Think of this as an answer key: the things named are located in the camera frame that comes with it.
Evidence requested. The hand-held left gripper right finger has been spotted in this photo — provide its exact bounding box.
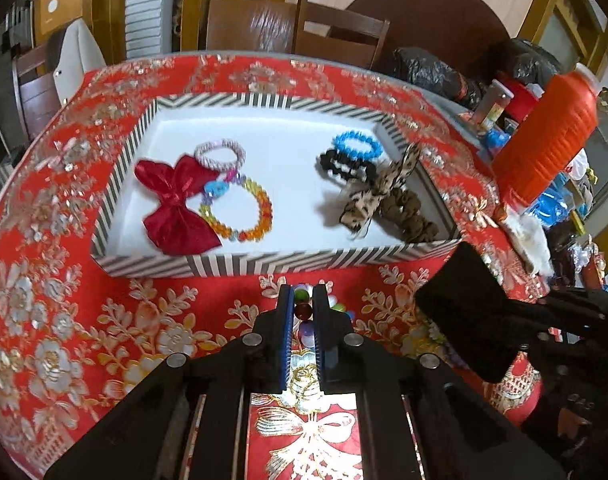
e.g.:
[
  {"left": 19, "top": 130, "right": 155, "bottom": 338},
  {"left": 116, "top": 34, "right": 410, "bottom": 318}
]
[{"left": 311, "top": 284, "right": 567, "bottom": 480}]

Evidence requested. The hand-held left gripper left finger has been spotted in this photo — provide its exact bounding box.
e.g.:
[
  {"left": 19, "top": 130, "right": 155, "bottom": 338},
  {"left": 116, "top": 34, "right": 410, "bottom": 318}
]
[{"left": 44, "top": 284, "right": 305, "bottom": 480}]

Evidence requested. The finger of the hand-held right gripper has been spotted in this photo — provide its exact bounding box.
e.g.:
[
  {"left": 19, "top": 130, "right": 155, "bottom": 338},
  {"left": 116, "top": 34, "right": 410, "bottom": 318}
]
[{"left": 415, "top": 241, "right": 550, "bottom": 383}]

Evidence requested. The colourful round bead bracelet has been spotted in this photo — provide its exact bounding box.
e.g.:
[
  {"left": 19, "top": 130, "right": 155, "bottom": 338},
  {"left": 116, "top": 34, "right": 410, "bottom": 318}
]
[{"left": 291, "top": 284, "right": 352, "bottom": 346}]

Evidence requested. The striped cardboard box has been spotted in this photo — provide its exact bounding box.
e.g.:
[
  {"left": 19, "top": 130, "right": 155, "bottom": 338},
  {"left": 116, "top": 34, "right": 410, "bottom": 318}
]
[{"left": 90, "top": 92, "right": 464, "bottom": 280}]

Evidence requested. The white cloth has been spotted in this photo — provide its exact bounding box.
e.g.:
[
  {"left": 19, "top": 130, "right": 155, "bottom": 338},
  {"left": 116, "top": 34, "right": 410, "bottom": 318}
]
[{"left": 504, "top": 212, "right": 555, "bottom": 276}]

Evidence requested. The brown scrunchie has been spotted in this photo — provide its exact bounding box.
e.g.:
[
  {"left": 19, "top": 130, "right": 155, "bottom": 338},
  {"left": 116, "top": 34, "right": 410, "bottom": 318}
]
[{"left": 379, "top": 187, "right": 441, "bottom": 243}]

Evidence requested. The leopard print bow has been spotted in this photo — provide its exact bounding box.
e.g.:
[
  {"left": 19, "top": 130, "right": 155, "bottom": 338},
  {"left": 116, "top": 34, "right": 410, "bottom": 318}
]
[{"left": 338, "top": 142, "right": 420, "bottom": 241}]

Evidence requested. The red satin bow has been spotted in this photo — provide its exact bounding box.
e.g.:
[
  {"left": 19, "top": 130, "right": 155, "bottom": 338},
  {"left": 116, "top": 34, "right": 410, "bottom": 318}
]
[{"left": 134, "top": 155, "right": 224, "bottom": 255}]

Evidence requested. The glass jar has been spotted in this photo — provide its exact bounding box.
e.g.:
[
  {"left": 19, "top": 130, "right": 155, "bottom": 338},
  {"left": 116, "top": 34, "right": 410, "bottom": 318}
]
[{"left": 476, "top": 79, "right": 515, "bottom": 131}]

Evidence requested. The red floral tablecloth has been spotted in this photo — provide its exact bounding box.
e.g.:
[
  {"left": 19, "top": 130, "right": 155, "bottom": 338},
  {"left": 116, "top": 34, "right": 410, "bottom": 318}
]
[{"left": 0, "top": 55, "right": 545, "bottom": 480}]

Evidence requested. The black plastic bag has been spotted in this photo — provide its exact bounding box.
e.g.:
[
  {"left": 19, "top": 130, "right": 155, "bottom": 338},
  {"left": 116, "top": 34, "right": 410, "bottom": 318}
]
[
  {"left": 494, "top": 37, "right": 565, "bottom": 86},
  {"left": 394, "top": 46, "right": 482, "bottom": 108}
]

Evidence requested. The round brown tabletop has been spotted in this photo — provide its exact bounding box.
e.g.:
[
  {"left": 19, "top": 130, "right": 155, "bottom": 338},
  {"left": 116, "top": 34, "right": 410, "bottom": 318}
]
[{"left": 344, "top": 0, "right": 512, "bottom": 76}]

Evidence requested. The slatted wooden chair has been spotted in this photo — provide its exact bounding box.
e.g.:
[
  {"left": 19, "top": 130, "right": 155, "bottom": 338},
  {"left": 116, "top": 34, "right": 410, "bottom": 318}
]
[{"left": 291, "top": 0, "right": 391, "bottom": 71}]

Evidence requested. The glossy brown chair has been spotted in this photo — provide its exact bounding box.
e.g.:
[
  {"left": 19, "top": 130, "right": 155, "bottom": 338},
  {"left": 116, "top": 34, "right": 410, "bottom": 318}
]
[{"left": 205, "top": 0, "right": 297, "bottom": 53}]

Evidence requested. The dark brown chair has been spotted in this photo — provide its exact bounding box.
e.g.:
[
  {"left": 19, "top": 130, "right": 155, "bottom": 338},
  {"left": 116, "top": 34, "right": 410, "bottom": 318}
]
[{"left": 11, "top": 42, "right": 65, "bottom": 143}]

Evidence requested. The grey white chair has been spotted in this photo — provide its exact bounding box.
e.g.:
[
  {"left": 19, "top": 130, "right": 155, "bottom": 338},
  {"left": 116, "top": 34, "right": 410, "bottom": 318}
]
[{"left": 49, "top": 20, "right": 107, "bottom": 106}]

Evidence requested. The white corrugated panel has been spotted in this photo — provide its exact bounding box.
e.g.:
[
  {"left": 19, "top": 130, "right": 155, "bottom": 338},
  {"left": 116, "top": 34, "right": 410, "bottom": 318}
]
[{"left": 124, "top": 0, "right": 175, "bottom": 58}]

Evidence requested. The orange yellow bead bracelet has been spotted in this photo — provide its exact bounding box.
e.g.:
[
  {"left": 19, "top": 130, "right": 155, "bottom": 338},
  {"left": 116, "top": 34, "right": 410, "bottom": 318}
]
[{"left": 199, "top": 170, "right": 275, "bottom": 243}]

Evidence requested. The black bead bracelet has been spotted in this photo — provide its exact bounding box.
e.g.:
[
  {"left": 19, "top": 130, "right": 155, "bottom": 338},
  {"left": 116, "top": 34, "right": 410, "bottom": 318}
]
[{"left": 316, "top": 149, "right": 380, "bottom": 183}]

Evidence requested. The blue bead bracelet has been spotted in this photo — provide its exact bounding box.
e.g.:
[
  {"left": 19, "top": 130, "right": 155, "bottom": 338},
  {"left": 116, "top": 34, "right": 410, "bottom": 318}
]
[{"left": 331, "top": 131, "right": 385, "bottom": 163}]

